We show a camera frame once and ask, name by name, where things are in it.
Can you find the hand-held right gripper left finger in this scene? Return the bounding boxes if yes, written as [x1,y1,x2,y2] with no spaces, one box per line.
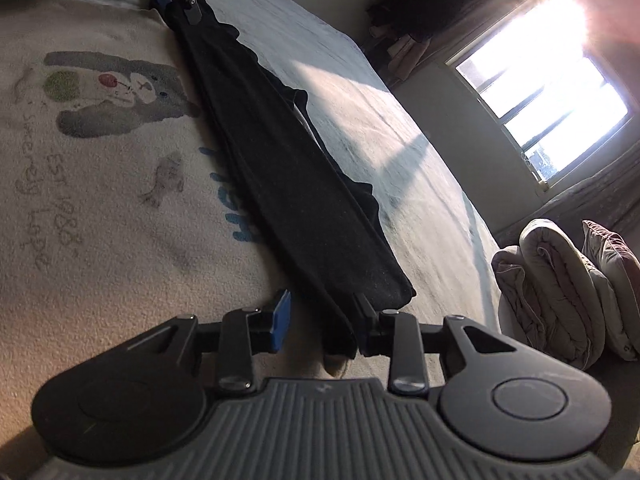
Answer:
[127,289,293,393]

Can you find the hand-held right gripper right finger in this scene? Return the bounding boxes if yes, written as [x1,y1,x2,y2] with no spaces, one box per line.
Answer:
[352,292,518,396]

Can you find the black pants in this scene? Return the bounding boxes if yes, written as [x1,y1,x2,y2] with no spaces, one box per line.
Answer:
[150,2,417,361]

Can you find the beige printed sweatshirt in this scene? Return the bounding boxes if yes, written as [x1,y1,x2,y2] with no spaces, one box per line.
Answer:
[0,0,358,480]

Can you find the dark clothes pile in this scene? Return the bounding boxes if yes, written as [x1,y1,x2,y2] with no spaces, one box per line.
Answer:
[367,0,475,43]

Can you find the folded beige quilt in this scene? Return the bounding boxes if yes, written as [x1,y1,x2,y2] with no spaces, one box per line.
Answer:
[491,218,613,371]

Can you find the pink and beige pillow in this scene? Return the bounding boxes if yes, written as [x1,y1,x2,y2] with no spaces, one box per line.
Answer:
[581,220,640,361]

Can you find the grey star-patterned curtain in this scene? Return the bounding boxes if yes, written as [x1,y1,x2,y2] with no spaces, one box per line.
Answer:
[540,160,640,233]

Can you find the window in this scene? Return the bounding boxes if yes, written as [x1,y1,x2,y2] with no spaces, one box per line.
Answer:
[445,0,633,191]

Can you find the beige curtain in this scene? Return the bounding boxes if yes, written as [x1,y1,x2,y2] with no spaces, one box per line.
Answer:
[450,0,588,61]

